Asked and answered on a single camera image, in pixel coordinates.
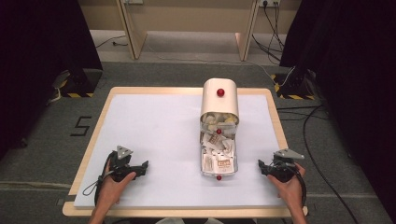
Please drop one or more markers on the light wooden desk frame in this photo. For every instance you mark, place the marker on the light wooden desk frame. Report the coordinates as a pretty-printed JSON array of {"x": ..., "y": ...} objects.
[{"x": 135, "y": 34}]

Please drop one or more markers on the black curtain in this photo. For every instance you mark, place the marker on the black curtain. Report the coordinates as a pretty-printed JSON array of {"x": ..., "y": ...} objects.
[
  {"x": 40, "y": 62},
  {"x": 351, "y": 68}
]

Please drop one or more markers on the white wall socket with plugs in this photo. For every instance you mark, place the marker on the white wall socket with plugs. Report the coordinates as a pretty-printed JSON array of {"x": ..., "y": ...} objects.
[{"x": 269, "y": 2}]

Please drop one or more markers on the white table mat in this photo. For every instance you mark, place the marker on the white table mat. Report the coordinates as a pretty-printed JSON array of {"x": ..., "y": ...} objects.
[{"x": 162, "y": 140}]

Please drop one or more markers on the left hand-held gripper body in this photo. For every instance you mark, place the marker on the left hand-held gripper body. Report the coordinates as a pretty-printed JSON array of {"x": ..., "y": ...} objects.
[{"x": 120, "y": 166}]

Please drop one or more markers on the black stand base striped tape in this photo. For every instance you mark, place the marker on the black stand base striped tape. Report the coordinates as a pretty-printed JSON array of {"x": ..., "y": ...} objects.
[
  {"x": 81, "y": 85},
  {"x": 294, "y": 88}
]

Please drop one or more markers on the open tray with contents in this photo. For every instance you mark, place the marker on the open tray with contents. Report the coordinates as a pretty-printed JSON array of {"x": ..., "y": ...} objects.
[{"x": 218, "y": 146}]

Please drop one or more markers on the white bin with red knobs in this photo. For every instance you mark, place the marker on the white bin with red knobs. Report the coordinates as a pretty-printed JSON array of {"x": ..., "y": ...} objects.
[{"x": 219, "y": 102}]

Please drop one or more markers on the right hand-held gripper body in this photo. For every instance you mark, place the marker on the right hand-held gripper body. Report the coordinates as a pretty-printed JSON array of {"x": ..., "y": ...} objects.
[{"x": 283, "y": 169}]

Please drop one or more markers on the person's light clothing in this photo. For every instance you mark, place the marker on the person's light clothing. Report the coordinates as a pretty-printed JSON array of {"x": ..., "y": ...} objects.
[{"x": 186, "y": 221}]

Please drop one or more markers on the person's left hand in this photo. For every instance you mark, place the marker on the person's left hand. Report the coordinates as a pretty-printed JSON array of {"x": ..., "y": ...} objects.
[{"x": 110, "y": 191}]

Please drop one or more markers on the person's right hand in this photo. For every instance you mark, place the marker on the person's right hand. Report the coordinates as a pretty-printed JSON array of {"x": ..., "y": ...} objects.
[{"x": 292, "y": 191}]

